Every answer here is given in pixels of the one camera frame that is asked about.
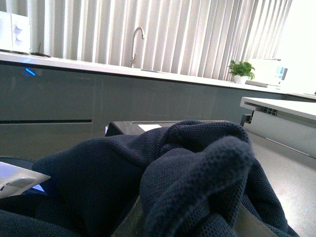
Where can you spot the white microwave oven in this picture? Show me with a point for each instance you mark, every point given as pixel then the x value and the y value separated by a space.
pixel 15 33

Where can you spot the grey kitchen counter cabinet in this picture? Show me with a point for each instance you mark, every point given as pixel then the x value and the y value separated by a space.
pixel 49 104

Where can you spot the grey front-load washing machine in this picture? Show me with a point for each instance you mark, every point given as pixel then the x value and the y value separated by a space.
pixel 134 127

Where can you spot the chrome gooseneck faucet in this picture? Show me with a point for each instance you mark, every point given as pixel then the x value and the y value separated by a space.
pixel 133 48

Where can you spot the green potted plant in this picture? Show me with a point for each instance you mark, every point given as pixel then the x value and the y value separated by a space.
pixel 241 71

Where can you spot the dark navy knit garment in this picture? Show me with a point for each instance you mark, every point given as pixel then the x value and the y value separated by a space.
pixel 191 180

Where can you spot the white vertical blinds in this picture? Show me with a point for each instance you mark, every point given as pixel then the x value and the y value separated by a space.
pixel 189 37

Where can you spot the white table with frame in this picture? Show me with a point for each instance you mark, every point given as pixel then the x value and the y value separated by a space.
pixel 290 123

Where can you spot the white countertop appliance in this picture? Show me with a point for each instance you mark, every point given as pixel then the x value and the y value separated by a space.
pixel 268 73

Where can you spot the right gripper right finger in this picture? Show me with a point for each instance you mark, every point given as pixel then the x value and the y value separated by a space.
pixel 247 225

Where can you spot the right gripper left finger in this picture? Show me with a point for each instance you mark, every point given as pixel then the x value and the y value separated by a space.
pixel 133 223

